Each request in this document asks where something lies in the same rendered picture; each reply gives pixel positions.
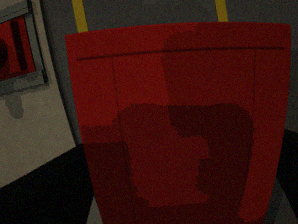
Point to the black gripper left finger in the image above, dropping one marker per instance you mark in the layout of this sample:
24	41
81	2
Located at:
58	192

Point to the yellow rectangular outline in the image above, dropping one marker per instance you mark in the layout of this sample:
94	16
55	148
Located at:
79	14

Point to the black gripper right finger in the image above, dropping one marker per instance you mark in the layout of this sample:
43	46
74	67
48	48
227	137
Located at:
287	171

